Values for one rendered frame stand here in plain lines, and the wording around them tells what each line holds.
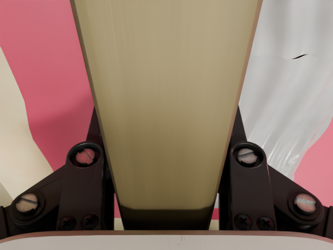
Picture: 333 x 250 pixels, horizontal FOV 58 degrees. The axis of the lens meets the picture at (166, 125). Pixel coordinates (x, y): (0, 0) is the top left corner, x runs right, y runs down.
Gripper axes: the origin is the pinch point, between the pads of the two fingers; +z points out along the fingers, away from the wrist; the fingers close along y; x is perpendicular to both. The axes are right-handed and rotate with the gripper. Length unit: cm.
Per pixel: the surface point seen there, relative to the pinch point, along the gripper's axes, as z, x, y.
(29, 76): 6.0, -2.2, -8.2
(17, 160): 6.0, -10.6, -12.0
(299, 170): 5.9, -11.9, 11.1
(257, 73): 5.6, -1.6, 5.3
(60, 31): 6.0, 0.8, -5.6
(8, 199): 5.5, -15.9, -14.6
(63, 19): 6.0, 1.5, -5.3
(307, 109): 5.3, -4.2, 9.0
